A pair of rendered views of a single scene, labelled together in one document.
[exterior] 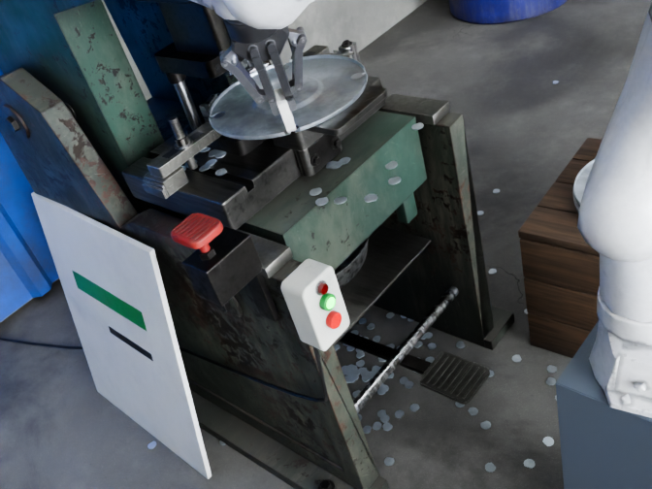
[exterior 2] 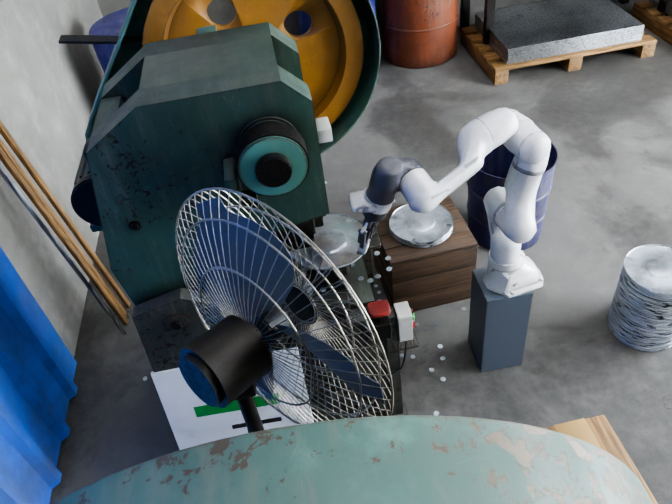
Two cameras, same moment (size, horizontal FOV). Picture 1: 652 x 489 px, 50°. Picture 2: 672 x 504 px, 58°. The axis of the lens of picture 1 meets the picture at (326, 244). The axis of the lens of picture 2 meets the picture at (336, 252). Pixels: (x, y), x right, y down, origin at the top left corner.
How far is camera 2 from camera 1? 1.56 m
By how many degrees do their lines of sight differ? 42
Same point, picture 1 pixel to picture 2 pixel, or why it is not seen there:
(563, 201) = (392, 243)
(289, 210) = (361, 290)
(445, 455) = (411, 378)
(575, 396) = (495, 302)
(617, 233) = (528, 234)
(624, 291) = (510, 254)
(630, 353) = (511, 275)
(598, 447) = (501, 318)
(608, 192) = (521, 223)
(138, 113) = not seen: hidden behind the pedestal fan
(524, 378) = not seen: hidden behind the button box
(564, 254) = (412, 264)
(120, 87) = not seen: hidden behind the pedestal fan
